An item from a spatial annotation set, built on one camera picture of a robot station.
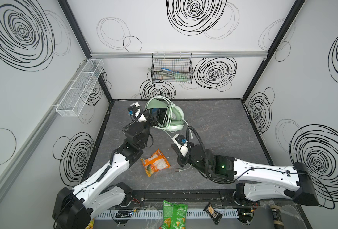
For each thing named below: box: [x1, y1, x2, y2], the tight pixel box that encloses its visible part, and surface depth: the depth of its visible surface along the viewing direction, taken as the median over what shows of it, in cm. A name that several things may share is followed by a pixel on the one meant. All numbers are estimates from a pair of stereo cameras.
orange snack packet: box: [140, 148, 171, 178], surface depth 84 cm
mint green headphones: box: [144, 96, 185, 132], surface depth 75 cm
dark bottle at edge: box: [270, 205, 285, 229], surface depth 68 cm
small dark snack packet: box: [202, 201, 223, 226], surface depth 70 cm
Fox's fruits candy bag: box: [84, 218, 96, 229], surface depth 66 cm
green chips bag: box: [160, 199, 189, 229], surface depth 68 cm
